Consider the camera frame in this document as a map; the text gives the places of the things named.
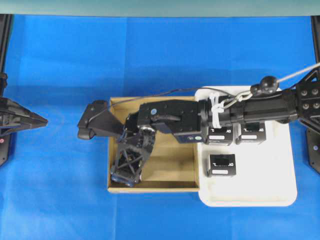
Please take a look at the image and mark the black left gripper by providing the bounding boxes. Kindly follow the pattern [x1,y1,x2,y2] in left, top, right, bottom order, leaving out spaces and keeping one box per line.
[0,97,48,135]

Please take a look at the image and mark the open brown cardboard box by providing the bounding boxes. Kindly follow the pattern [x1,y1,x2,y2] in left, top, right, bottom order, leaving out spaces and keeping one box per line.
[107,96,199,194]

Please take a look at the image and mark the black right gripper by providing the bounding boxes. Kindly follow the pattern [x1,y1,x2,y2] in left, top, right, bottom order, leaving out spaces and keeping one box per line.
[110,126,156,183]

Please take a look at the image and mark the black box tray bottom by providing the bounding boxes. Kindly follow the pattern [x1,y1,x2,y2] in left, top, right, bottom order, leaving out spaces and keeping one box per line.
[207,154,237,177]

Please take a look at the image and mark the black box tray middle-left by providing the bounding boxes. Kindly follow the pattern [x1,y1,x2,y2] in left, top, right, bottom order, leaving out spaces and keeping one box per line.
[205,127,234,146]

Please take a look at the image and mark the thin black camera cable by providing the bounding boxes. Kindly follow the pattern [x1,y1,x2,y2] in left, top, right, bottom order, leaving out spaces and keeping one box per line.
[86,87,241,126]

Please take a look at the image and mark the black frame post right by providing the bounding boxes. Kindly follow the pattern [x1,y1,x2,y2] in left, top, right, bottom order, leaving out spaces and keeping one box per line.
[311,15,320,63]

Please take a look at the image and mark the black frame post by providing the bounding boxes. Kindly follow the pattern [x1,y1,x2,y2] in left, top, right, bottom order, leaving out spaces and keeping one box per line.
[311,15,320,63]
[0,14,14,73]

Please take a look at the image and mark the grey braided cable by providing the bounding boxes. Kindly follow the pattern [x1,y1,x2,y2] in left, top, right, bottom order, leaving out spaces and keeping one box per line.
[221,61,320,109]

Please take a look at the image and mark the white zip ties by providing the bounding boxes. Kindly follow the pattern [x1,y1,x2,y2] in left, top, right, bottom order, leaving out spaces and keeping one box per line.
[209,93,225,129]

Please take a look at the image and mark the black frame post left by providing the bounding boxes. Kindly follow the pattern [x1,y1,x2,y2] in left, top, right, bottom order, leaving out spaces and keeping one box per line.
[0,14,14,73]

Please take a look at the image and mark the white plastic tray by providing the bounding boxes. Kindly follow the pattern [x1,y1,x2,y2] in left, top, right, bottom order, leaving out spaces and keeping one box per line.
[194,85,298,208]

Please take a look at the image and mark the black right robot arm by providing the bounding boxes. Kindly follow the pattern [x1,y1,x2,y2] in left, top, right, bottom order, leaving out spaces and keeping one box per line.
[110,68,320,187]

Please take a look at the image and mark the black box tray middle-right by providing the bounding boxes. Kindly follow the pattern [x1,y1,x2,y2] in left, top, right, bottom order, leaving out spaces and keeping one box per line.
[234,122,267,145]

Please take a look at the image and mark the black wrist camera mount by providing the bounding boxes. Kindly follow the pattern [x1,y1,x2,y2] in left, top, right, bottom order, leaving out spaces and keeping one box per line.
[77,100,124,140]

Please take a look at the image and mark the blue table cloth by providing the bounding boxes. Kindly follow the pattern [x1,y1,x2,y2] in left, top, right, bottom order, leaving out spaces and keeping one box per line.
[0,15,320,240]

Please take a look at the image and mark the black box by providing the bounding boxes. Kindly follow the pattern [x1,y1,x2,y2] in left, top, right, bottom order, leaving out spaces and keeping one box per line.
[111,172,142,188]

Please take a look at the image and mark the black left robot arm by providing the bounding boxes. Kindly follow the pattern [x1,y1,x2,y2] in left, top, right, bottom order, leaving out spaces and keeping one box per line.
[0,96,48,165]

